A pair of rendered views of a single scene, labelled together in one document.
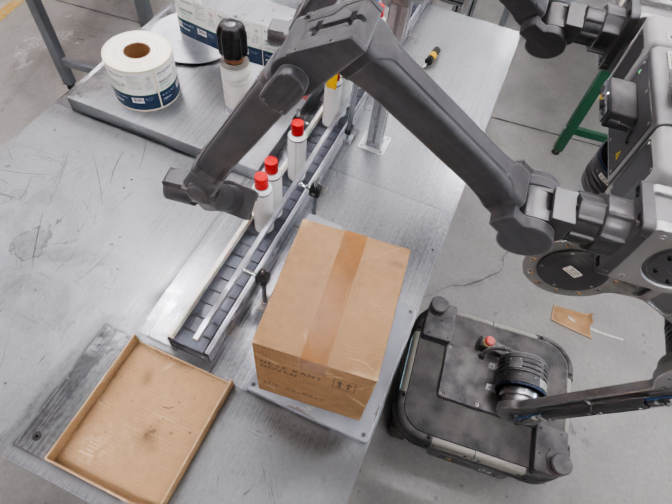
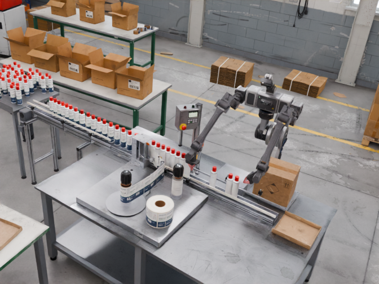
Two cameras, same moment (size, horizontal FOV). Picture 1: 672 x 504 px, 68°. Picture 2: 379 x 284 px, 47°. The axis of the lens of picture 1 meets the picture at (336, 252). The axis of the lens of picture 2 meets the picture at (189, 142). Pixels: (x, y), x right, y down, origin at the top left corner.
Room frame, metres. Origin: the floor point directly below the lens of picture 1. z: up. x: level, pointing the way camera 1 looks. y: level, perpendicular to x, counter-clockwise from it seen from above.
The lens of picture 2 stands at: (0.46, 2.99, 3.05)
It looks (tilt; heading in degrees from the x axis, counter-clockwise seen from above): 31 degrees down; 284
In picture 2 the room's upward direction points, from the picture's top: 5 degrees clockwise
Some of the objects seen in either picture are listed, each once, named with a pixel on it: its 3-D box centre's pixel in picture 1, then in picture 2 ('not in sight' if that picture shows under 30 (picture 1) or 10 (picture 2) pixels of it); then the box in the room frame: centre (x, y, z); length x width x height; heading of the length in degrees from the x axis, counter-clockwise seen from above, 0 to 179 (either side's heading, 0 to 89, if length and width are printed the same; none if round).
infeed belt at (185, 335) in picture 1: (329, 129); (187, 178); (1.19, 0.08, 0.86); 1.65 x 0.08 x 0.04; 164
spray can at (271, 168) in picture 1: (272, 188); (229, 184); (0.82, 0.19, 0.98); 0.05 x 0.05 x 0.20
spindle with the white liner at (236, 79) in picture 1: (235, 70); (177, 181); (1.20, 0.37, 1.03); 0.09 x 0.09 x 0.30
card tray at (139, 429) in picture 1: (145, 419); (296, 229); (0.24, 0.36, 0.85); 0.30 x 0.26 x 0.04; 164
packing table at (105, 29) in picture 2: not in sight; (93, 41); (4.15, -3.83, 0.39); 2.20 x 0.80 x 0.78; 170
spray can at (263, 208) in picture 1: (262, 203); (235, 186); (0.77, 0.20, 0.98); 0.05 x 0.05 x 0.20
